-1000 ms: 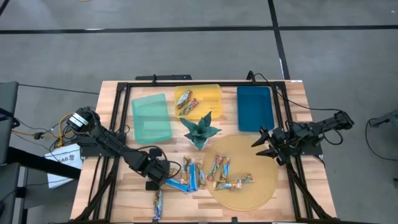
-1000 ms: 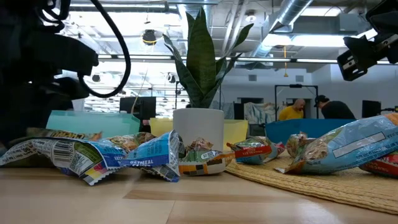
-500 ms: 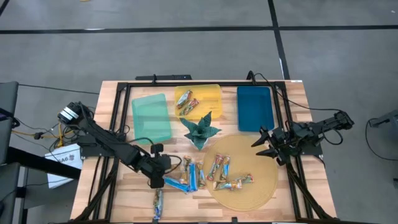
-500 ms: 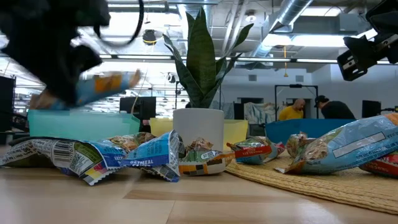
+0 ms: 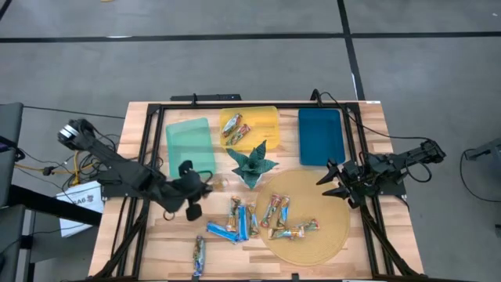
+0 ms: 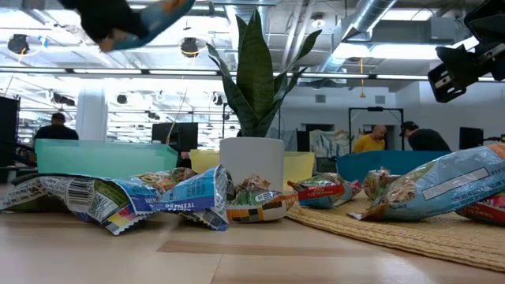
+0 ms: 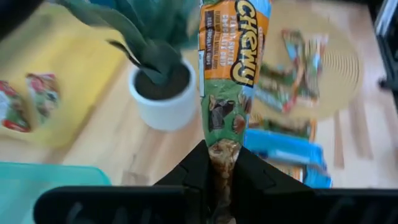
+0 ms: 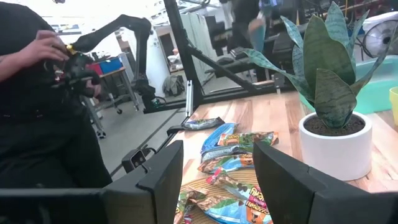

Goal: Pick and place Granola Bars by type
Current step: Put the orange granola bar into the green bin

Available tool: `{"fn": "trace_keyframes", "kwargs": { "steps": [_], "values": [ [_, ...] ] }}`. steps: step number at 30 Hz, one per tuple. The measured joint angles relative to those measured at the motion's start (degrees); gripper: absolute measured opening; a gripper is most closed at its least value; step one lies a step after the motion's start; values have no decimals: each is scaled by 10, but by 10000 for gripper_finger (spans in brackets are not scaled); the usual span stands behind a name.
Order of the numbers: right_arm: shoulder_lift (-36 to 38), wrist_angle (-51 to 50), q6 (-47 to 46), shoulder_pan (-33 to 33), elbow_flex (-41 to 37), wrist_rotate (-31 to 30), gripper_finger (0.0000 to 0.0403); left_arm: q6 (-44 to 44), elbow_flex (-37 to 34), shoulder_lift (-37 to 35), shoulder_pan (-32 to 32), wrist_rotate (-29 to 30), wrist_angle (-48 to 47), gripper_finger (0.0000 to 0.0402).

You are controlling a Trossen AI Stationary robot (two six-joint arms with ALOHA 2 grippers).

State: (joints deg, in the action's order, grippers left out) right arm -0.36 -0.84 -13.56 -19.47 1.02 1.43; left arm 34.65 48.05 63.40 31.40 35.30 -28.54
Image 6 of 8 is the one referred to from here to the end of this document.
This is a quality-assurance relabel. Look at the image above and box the black computer monitor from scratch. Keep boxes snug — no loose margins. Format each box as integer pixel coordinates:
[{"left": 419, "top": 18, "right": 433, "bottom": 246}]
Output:
[
  {"left": 151, "top": 121, "right": 200, "bottom": 153},
  {"left": 458, "top": 126, "right": 486, "bottom": 151}
]

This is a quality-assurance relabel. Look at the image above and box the green translucent plastic bin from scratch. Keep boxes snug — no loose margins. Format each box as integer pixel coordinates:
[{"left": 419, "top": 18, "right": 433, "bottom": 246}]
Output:
[{"left": 34, "top": 138, "right": 179, "bottom": 179}]

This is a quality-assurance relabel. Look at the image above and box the blue plastic bin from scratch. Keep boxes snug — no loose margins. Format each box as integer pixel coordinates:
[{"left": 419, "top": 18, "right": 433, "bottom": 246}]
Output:
[{"left": 335, "top": 149, "right": 453, "bottom": 185}]

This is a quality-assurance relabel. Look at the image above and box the snake plant in white pot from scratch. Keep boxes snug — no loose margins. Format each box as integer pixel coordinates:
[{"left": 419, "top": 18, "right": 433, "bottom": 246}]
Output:
[{"left": 205, "top": 8, "right": 323, "bottom": 194}]

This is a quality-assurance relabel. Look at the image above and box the black background rig frame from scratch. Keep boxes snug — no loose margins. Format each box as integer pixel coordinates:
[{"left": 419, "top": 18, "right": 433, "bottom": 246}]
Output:
[{"left": 347, "top": 106, "right": 405, "bottom": 154}]

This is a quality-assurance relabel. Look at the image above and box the person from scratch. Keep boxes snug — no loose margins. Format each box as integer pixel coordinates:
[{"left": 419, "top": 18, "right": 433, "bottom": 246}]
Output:
[
  {"left": 398, "top": 120, "right": 453, "bottom": 152},
  {"left": 33, "top": 112, "right": 80, "bottom": 141},
  {"left": 353, "top": 125, "right": 390, "bottom": 154}
]

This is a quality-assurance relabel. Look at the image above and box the round woven straw placemat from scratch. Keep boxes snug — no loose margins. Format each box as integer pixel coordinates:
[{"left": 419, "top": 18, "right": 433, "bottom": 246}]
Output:
[{"left": 286, "top": 192, "right": 505, "bottom": 273}]

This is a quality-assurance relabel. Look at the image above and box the tall black cabinet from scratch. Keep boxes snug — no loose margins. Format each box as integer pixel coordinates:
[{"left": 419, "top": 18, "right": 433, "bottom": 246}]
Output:
[{"left": 0, "top": 95, "right": 21, "bottom": 169}]

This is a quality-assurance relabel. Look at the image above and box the long ceiling light strip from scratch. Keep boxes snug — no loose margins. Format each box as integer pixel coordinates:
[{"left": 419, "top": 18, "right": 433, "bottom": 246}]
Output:
[
  {"left": 0, "top": 67, "right": 222, "bottom": 76},
  {"left": 299, "top": 73, "right": 447, "bottom": 81}
]

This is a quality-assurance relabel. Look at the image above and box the pale draped cloth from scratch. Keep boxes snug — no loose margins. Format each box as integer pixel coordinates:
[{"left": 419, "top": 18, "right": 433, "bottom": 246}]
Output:
[{"left": 309, "top": 129, "right": 355, "bottom": 159}]

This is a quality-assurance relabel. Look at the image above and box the white round column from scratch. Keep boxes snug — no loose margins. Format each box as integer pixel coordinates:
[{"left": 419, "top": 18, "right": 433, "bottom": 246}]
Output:
[{"left": 74, "top": 78, "right": 109, "bottom": 141}]

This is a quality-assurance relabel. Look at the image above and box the silver ventilation duct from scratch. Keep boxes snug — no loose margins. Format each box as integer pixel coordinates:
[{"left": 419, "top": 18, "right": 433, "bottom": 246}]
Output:
[{"left": 315, "top": 0, "right": 398, "bottom": 74}]

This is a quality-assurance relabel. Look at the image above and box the yellow translucent plastic bin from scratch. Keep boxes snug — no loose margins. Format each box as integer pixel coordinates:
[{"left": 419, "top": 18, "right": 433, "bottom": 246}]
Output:
[{"left": 189, "top": 148, "right": 316, "bottom": 192}]

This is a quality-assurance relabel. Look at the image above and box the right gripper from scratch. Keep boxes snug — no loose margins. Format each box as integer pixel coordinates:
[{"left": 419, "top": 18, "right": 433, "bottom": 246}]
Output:
[{"left": 464, "top": 0, "right": 505, "bottom": 82}]

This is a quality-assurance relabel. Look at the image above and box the round black ceiling fixture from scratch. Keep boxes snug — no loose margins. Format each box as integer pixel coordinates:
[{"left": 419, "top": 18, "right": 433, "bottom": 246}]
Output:
[
  {"left": 180, "top": 36, "right": 200, "bottom": 59},
  {"left": 6, "top": 33, "right": 31, "bottom": 55}
]

